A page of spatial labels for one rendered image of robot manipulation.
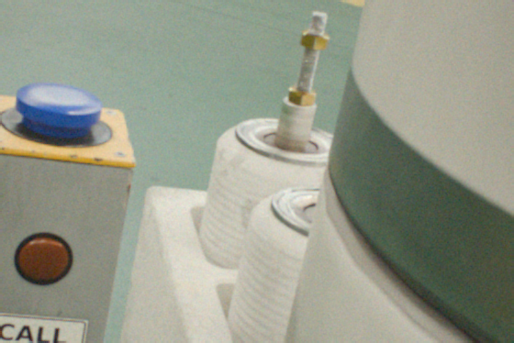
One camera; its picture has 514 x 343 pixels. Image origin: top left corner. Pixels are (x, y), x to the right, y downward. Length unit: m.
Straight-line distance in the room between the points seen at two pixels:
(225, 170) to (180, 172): 0.63
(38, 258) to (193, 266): 0.23
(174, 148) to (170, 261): 0.72
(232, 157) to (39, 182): 0.25
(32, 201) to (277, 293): 0.18
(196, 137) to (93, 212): 0.99
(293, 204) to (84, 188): 0.18
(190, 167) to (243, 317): 0.75
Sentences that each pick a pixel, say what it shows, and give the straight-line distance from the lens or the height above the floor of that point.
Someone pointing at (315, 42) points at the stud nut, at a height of 0.32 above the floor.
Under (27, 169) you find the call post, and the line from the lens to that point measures 0.54.
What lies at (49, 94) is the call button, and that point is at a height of 0.33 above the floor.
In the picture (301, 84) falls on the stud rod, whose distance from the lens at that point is 0.78.
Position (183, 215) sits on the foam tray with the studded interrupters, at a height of 0.18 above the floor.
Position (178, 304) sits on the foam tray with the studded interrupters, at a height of 0.18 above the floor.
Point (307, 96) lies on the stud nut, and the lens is 0.78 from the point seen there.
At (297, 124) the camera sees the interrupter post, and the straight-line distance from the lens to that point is 0.79.
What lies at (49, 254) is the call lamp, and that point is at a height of 0.27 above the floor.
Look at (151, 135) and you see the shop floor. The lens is 1.51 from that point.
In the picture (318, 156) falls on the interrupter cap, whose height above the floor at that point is 0.25.
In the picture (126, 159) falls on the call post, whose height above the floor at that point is 0.31.
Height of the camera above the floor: 0.51
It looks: 22 degrees down
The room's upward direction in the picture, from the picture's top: 11 degrees clockwise
